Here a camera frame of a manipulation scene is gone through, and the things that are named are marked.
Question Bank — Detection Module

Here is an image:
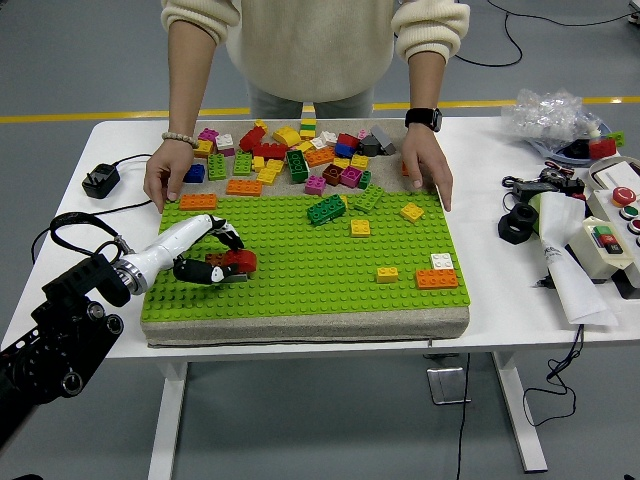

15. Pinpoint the large black nut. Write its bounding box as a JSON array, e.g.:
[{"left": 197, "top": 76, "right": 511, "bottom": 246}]
[{"left": 496, "top": 203, "right": 541, "bottom": 245}]

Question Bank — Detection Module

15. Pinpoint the person's body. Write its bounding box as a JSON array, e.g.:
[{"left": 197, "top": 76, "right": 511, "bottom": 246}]
[{"left": 160, "top": 0, "right": 472, "bottom": 120}]

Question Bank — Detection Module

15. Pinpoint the metal floor plate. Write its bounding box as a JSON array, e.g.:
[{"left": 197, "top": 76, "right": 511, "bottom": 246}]
[{"left": 426, "top": 367, "right": 472, "bottom": 405}]

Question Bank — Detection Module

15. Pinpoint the black adapter cord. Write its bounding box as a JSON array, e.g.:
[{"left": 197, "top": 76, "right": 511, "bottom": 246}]
[{"left": 31, "top": 153, "right": 154, "bottom": 262}]

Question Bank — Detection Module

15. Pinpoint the person's right hand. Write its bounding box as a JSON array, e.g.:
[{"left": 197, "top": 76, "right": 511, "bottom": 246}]
[{"left": 143, "top": 138, "right": 196, "bottom": 215}]

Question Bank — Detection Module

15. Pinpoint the green studded baseplate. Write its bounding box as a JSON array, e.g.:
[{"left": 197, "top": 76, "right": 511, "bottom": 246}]
[{"left": 139, "top": 188, "right": 473, "bottom": 324}]

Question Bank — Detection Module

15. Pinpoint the bead bracelet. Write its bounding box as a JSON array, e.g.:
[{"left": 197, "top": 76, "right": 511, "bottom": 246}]
[{"left": 161, "top": 131, "right": 200, "bottom": 150}]

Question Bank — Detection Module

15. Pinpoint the white paper sheet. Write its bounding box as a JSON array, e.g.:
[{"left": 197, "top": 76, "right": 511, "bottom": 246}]
[{"left": 537, "top": 192, "right": 621, "bottom": 329}]

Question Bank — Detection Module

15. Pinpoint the yellow curved brick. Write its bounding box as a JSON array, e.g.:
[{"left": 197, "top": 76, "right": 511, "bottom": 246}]
[{"left": 273, "top": 126, "right": 303, "bottom": 148}]

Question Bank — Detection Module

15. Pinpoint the person's left hand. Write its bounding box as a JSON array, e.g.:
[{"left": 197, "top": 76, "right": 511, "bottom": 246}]
[{"left": 399, "top": 124, "right": 454, "bottom": 213}]

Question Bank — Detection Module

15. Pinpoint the black wristwatch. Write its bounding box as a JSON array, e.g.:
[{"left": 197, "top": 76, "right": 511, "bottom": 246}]
[{"left": 404, "top": 107, "right": 444, "bottom": 133}]

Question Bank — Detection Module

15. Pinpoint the grey sloped brick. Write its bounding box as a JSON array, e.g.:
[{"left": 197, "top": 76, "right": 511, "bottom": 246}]
[{"left": 370, "top": 124, "right": 398, "bottom": 156}]

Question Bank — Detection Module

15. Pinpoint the red curved brick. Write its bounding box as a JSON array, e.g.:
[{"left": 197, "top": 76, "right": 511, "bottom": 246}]
[{"left": 222, "top": 249, "right": 259, "bottom": 275}]

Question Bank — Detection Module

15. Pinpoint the black power adapter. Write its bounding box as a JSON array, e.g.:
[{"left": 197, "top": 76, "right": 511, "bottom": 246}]
[{"left": 81, "top": 162, "right": 122, "bottom": 200}]

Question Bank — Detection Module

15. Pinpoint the black hanging cable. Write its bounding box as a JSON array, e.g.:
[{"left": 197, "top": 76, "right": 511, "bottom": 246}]
[
  {"left": 454, "top": 352, "right": 472, "bottom": 480},
  {"left": 522, "top": 323, "right": 586, "bottom": 427}
]

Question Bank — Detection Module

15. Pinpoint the white button control box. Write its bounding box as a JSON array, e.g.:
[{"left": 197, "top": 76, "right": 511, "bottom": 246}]
[{"left": 584, "top": 184, "right": 640, "bottom": 301}]

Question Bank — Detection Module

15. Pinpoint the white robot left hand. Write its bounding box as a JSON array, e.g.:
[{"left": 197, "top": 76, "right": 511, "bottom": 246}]
[{"left": 130, "top": 214, "right": 245, "bottom": 286}]

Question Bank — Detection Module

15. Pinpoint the black servo module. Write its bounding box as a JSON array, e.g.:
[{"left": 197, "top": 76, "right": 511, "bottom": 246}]
[{"left": 558, "top": 175, "right": 587, "bottom": 200}]

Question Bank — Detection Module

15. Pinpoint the yellow long brick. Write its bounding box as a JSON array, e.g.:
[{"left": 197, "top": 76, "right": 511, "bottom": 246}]
[{"left": 256, "top": 158, "right": 286, "bottom": 186}]

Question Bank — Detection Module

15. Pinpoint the light blue bowl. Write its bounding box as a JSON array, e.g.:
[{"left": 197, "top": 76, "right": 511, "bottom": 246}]
[{"left": 528, "top": 122, "right": 626, "bottom": 164}]

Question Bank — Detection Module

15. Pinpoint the red long brick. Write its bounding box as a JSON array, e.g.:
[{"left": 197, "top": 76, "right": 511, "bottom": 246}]
[{"left": 252, "top": 142, "right": 290, "bottom": 161}]

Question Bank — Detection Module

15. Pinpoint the clear plastic bag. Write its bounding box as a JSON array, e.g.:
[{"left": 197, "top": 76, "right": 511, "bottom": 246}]
[{"left": 501, "top": 88, "right": 607, "bottom": 151}]

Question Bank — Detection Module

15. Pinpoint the dark green long brick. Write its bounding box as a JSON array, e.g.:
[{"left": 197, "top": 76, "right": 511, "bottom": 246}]
[
  {"left": 306, "top": 193, "right": 348, "bottom": 228},
  {"left": 285, "top": 149, "right": 311, "bottom": 184}
]

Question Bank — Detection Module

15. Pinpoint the grey-brown mat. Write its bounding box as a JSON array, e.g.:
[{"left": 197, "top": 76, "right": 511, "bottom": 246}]
[{"left": 139, "top": 118, "right": 471, "bottom": 348}]

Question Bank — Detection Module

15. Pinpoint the black floor cable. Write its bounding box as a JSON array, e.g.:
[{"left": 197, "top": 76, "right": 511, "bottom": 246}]
[
  {"left": 485, "top": 0, "right": 640, "bottom": 28},
  {"left": 453, "top": 9, "right": 525, "bottom": 69}
]

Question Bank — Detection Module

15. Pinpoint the white table leg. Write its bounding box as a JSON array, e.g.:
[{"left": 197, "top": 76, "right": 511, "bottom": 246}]
[
  {"left": 147, "top": 360, "right": 189, "bottom": 480},
  {"left": 491, "top": 351, "right": 549, "bottom": 474}
]

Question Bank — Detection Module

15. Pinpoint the small white switch box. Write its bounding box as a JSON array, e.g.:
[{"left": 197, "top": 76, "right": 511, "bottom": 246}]
[{"left": 567, "top": 216, "right": 634, "bottom": 284}]

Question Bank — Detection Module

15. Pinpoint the yellow floor tape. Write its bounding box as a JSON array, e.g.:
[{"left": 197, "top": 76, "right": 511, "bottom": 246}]
[{"left": 0, "top": 98, "right": 640, "bottom": 125}]

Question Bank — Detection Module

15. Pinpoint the black power brick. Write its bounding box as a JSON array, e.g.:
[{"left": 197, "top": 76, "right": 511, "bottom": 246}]
[{"left": 510, "top": 179, "right": 561, "bottom": 199}]

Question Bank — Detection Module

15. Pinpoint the orange long brick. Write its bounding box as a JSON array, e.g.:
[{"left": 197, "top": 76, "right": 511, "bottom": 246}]
[
  {"left": 225, "top": 178, "right": 264, "bottom": 198},
  {"left": 415, "top": 268, "right": 460, "bottom": 291},
  {"left": 178, "top": 193, "right": 219, "bottom": 212}
]

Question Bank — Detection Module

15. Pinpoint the black plastic part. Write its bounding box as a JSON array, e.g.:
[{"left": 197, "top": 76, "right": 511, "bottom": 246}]
[{"left": 563, "top": 138, "right": 592, "bottom": 160}]

